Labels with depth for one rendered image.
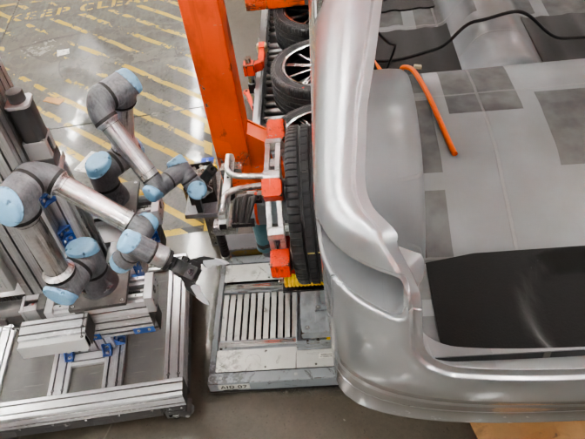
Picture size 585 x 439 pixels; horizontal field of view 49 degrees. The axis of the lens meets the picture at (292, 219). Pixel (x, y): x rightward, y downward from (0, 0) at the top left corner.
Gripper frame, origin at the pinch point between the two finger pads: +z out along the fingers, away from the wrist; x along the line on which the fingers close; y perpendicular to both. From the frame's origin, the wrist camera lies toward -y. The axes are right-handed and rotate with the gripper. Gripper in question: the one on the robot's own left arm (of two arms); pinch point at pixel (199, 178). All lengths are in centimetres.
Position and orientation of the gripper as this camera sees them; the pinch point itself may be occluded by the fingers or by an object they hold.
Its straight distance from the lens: 293.2
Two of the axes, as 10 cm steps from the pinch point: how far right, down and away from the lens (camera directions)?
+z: -1.5, -1.5, 9.8
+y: -6.7, 7.4, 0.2
